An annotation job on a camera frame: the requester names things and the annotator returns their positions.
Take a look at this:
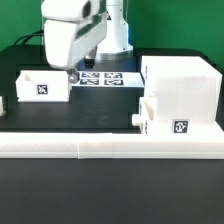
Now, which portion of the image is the white drawer tray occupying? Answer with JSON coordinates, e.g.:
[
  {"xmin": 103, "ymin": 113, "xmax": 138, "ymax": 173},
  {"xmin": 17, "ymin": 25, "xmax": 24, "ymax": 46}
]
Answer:
[
  {"xmin": 16, "ymin": 70, "xmax": 70, "ymax": 102},
  {"xmin": 132, "ymin": 94, "xmax": 156, "ymax": 134}
]

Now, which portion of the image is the white fiducial marker sheet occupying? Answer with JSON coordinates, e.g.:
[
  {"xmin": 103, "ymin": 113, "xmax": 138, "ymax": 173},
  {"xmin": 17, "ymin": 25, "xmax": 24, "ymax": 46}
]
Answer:
[{"xmin": 76, "ymin": 71, "xmax": 144, "ymax": 88}]

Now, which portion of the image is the white L-shaped fence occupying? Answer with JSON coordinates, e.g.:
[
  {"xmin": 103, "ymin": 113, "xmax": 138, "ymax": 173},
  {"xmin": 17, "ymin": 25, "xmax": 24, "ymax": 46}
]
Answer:
[{"xmin": 0, "ymin": 126, "xmax": 224, "ymax": 160}]

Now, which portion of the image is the white rear drawer tray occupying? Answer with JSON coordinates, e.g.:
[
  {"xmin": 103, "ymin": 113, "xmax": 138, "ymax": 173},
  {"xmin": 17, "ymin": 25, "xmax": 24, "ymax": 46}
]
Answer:
[{"xmin": 16, "ymin": 70, "xmax": 70, "ymax": 102}]

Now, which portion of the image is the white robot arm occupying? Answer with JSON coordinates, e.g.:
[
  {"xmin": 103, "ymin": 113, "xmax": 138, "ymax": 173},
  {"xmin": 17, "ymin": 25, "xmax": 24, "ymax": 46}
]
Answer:
[{"xmin": 41, "ymin": 0, "xmax": 133, "ymax": 83}]

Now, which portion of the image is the black cable on table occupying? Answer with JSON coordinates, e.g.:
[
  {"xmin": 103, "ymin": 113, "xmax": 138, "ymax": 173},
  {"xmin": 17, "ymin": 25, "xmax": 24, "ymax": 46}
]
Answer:
[{"xmin": 13, "ymin": 29, "xmax": 46, "ymax": 46}]

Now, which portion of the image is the white drawer cabinet box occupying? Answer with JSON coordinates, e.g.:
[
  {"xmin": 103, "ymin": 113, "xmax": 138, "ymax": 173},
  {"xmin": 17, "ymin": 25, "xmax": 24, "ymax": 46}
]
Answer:
[{"xmin": 141, "ymin": 56, "xmax": 222, "ymax": 134}]

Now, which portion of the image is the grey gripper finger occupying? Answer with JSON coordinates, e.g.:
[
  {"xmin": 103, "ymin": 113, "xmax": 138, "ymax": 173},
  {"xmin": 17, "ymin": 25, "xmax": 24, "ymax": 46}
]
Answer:
[
  {"xmin": 84, "ymin": 48, "xmax": 97, "ymax": 69},
  {"xmin": 68, "ymin": 69, "xmax": 79, "ymax": 83}
]

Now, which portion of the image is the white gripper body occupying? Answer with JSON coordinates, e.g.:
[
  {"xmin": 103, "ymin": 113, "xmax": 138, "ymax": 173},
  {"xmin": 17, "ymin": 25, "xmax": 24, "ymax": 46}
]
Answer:
[{"xmin": 41, "ymin": 0, "xmax": 107, "ymax": 70}]

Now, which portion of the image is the white front drawer tray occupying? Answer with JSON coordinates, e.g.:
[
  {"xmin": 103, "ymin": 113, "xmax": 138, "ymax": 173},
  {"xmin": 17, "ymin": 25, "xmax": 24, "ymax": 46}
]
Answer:
[{"xmin": 132, "ymin": 94, "xmax": 156, "ymax": 134}]

